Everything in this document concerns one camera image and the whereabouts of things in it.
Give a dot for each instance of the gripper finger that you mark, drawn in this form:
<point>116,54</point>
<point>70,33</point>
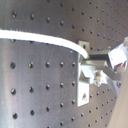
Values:
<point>105,75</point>
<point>115,56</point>

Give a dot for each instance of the white cable clip bracket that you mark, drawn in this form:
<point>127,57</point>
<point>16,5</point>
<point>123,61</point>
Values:
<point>89,72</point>

